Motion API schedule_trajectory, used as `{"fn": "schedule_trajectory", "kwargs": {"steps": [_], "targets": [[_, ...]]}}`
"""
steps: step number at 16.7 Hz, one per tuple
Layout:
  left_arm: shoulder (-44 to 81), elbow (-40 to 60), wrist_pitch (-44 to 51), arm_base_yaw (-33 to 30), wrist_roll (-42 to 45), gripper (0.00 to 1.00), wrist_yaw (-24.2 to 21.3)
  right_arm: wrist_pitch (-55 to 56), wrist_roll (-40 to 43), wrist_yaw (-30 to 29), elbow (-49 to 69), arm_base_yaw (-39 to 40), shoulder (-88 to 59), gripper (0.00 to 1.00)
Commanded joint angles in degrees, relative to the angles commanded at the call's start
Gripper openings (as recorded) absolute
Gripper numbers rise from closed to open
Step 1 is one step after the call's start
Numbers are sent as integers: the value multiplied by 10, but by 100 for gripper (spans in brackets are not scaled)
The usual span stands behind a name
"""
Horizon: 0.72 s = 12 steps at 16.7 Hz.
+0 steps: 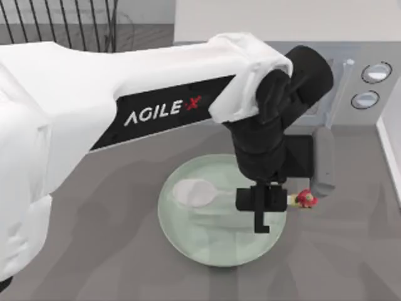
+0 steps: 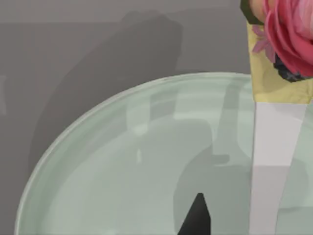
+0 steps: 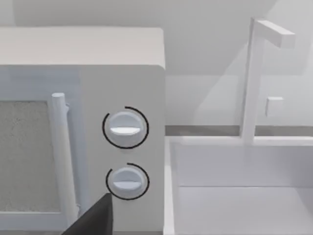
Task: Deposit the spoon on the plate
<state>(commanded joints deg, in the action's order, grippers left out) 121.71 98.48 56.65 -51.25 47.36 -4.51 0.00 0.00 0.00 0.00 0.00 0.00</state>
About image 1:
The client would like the white spoon with red end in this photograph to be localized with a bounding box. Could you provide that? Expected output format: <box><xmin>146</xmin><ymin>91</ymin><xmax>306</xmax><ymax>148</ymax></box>
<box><xmin>173</xmin><ymin>177</ymin><xmax>320</xmax><ymax>209</ymax></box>

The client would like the large grey microwave knob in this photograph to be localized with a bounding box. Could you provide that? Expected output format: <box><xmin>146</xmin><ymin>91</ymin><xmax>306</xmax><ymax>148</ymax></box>
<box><xmin>361</xmin><ymin>61</ymin><xmax>393</xmax><ymax>84</ymax></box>

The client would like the black wire railing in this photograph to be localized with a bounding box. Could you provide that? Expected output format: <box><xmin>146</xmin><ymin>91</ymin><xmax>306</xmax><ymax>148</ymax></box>
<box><xmin>0</xmin><ymin>0</ymin><xmax>127</xmax><ymax>53</ymax></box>

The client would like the pale microwave door handle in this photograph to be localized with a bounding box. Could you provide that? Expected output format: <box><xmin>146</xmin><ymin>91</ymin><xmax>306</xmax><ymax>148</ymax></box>
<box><xmin>325</xmin><ymin>58</ymin><xmax>355</xmax><ymax>127</ymax></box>

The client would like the pale green round plate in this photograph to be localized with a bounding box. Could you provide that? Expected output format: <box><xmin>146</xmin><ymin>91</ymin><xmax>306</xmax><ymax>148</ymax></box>
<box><xmin>157</xmin><ymin>152</ymin><xmax>288</xmax><ymax>268</ymax></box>

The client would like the pale microwave oven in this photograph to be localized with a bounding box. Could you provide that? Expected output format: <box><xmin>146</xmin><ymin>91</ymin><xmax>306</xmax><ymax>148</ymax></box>
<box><xmin>173</xmin><ymin>40</ymin><xmax>401</xmax><ymax>127</ymax></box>

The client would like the small grey microwave knob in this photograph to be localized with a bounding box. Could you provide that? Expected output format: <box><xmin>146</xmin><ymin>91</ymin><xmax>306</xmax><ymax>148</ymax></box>
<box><xmin>350</xmin><ymin>90</ymin><xmax>380</xmax><ymax>110</ymax></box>

